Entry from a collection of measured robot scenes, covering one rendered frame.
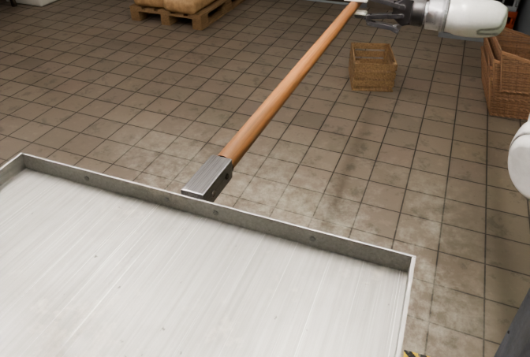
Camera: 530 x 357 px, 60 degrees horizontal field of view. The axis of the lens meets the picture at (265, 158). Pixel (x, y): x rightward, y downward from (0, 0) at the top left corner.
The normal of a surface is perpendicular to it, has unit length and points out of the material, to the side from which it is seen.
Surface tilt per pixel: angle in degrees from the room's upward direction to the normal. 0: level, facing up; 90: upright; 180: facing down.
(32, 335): 2
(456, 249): 0
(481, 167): 0
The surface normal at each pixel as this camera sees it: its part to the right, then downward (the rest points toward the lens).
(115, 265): 0.02, -0.83
